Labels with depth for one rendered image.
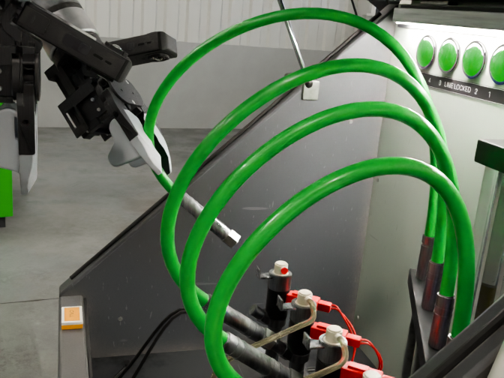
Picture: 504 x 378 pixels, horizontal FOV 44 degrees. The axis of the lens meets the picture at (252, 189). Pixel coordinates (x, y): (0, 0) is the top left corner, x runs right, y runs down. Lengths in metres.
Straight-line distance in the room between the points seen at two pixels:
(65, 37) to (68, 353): 0.46
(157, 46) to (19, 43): 0.23
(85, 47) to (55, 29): 0.03
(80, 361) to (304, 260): 0.45
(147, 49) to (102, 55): 0.19
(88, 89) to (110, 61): 0.21
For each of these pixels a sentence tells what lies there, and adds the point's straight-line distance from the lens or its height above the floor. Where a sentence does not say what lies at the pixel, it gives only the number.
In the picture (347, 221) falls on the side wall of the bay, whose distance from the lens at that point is 1.14.
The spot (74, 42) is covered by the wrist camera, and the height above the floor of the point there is 1.38.
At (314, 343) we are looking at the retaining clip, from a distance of 0.63.
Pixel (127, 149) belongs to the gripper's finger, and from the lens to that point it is 0.81.
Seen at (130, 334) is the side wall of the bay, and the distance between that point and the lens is 1.12.
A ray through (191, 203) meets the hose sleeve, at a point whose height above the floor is 1.17.
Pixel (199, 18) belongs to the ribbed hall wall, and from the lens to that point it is 7.39.
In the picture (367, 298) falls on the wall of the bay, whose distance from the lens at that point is 1.17.
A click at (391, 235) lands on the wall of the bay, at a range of 1.08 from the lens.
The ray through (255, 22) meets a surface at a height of 1.41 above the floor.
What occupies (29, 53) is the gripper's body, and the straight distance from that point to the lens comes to 0.63.
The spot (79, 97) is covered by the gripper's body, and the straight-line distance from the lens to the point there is 0.84.
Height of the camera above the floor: 1.42
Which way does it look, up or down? 16 degrees down
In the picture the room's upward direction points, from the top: 5 degrees clockwise
